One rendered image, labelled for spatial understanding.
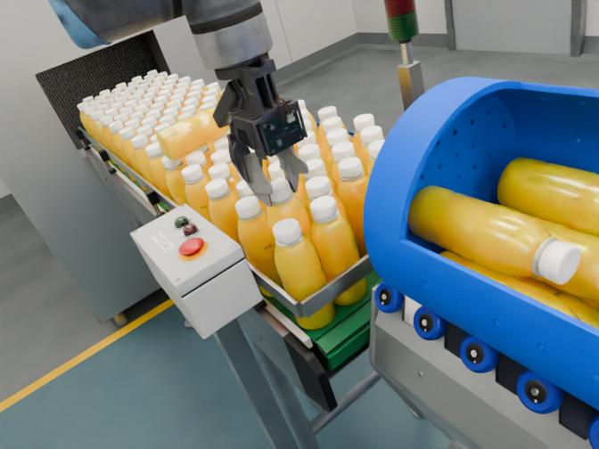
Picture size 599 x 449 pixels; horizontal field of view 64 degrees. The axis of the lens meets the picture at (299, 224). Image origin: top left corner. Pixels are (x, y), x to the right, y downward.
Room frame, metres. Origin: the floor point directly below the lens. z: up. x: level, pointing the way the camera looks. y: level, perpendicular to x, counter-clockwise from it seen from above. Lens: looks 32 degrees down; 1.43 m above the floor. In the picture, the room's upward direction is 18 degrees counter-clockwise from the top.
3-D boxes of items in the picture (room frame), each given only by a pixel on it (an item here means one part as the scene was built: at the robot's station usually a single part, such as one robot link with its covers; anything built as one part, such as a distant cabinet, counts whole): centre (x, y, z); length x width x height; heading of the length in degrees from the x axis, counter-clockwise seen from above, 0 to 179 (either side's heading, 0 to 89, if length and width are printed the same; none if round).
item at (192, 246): (0.56, 0.15, 1.11); 0.04 x 0.04 x 0.01
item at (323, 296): (0.61, -0.15, 0.96); 0.40 x 0.01 x 0.03; 115
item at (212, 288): (0.60, 0.17, 1.05); 0.20 x 0.10 x 0.10; 25
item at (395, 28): (1.04, -0.34, 1.18); 0.06 x 0.06 x 0.05
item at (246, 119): (0.62, 0.00, 1.24); 0.09 x 0.08 x 0.12; 25
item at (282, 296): (1.25, 0.38, 0.96); 1.60 x 0.01 x 0.03; 25
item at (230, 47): (0.63, 0.00, 1.33); 0.10 x 0.09 x 0.05; 115
